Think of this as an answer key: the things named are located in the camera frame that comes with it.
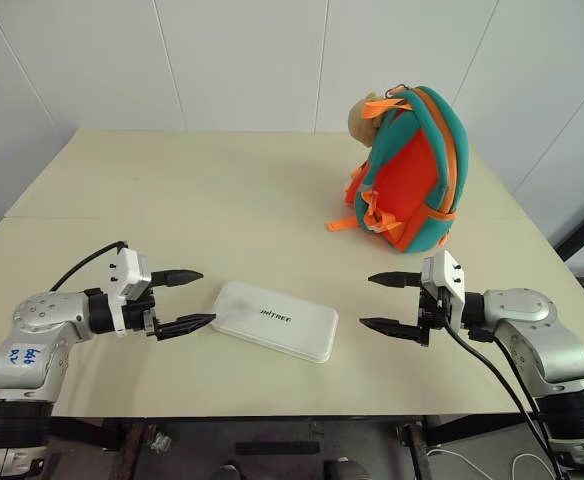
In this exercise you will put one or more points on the white rectangular case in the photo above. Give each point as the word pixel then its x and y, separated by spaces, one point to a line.
pixel 272 320

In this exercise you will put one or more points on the teal and orange backpack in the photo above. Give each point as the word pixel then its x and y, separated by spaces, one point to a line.
pixel 407 170

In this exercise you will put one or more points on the black table frame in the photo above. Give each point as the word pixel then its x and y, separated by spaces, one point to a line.
pixel 84 433

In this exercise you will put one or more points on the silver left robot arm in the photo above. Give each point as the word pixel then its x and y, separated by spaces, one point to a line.
pixel 47 312

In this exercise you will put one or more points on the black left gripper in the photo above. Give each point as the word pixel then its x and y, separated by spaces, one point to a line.
pixel 139 315

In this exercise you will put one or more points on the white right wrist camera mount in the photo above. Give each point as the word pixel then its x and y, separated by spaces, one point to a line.
pixel 444 272

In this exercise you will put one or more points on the clear plastic piece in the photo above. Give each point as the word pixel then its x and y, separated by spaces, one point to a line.
pixel 159 443

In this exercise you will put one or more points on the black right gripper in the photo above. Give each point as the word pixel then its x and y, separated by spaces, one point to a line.
pixel 432 310

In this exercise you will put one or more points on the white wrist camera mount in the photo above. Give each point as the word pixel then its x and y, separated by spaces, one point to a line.
pixel 124 274
pixel 444 272

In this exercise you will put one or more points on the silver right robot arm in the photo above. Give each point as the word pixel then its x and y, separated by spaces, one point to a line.
pixel 522 310

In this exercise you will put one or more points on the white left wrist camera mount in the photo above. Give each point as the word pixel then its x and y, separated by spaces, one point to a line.
pixel 124 274

